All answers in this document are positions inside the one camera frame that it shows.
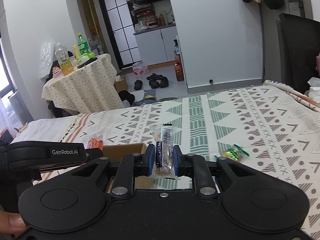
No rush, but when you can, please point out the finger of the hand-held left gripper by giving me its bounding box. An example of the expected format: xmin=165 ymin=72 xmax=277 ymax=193
xmin=85 ymin=149 xmax=104 ymax=160

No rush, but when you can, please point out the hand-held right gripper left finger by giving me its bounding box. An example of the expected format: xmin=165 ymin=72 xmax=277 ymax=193
xmin=56 ymin=144 xmax=156 ymax=199

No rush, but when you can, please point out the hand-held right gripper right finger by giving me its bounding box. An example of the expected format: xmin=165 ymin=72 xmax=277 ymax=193
xmin=173 ymin=145 xmax=266 ymax=199

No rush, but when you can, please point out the orange-red snack packet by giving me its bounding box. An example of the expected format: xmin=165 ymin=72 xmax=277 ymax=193
xmin=84 ymin=134 xmax=104 ymax=151

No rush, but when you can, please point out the purple label cracker packet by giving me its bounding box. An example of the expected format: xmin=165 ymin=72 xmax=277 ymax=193
xmin=149 ymin=123 xmax=182 ymax=179

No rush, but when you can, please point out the brown cardboard box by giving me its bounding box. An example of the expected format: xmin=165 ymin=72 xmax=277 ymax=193
xmin=101 ymin=142 xmax=148 ymax=163

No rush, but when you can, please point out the person's left hand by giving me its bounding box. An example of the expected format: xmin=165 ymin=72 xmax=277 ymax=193
xmin=0 ymin=210 xmax=27 ymax=236

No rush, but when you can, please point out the green and yellow pastry packet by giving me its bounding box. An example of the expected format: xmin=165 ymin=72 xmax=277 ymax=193
xmin=214 ymin=144 xmax=250 ymax=163

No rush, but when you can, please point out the round table with dotted cloth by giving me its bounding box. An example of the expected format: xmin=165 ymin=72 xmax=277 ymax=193
xmin=42 ymin=53 xmax=124 ymax=117

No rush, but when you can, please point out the grey floor cloth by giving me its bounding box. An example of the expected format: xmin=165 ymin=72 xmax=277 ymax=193
xmin=132 ymin=88 xmax=158 ymax=106

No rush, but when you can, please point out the dark clothes pile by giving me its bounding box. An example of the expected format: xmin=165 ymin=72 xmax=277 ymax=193
xmin=117 ymin=90 xmax=136 ymax=107

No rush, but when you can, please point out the small floor cardboard box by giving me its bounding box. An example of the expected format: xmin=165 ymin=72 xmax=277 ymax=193
xmin=113 ymin=75 xmax=129 ymax=92

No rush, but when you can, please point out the small doll figure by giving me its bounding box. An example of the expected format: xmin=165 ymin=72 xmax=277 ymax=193
xmin=51 ymin=60 xmax=63 ymax=79

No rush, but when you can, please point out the red-brown bottle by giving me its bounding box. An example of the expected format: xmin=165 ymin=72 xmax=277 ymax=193
xmin=174 ymin=59 xmax=184 ymax=82

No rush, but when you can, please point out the pink plastic bag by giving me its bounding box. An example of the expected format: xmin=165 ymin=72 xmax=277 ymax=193
xmin=132 ymin=62 xmax=149 ymax=76

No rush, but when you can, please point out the black phone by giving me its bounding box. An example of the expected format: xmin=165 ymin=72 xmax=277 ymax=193
xmin=77 ymin=57 xmax=99 ymax=69

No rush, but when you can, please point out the clear plastic bag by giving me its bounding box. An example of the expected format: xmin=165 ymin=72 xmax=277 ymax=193
xmin=39 ymin=42 xmax=54 ymax=79

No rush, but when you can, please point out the green tissue pack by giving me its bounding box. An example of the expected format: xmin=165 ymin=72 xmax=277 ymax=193
xmin=76 ymin=52 xmax=96 ymax=64

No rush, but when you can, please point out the clear bottle yellow drink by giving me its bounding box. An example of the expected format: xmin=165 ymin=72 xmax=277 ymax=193
xmin=55 ymin=42 xmax=74 ymax=76

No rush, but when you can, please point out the green plastic bottle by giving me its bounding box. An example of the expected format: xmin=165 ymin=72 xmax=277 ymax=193
xmin=76 ymin=32 xmax=90 ymax=56

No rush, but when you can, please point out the white kitchen cabinet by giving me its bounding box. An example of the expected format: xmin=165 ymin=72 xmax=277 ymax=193
xmin=133 ymin=26 xmax=179 ymax=65

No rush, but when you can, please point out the black framed glass door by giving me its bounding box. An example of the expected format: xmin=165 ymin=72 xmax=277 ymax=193
xmin=98 ymin=0 xmax=141 ymax=71

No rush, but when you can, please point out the cluttered kitchen shelf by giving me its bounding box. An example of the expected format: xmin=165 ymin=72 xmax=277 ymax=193
xmin=128 ymin=1 xmax=176 ymax=32

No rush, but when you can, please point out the white tissue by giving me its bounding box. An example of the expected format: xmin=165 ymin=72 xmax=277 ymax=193
xmin=306 ymin=77 xmax=320 ymax=88

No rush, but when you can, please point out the dark chair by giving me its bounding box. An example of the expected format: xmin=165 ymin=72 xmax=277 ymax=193
xmin=276 ymin=12 xmax=320 ymax=96

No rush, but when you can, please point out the silver door handle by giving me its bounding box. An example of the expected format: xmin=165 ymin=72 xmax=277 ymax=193
xmin=288 ymin=0 xmax=304 ymax=17

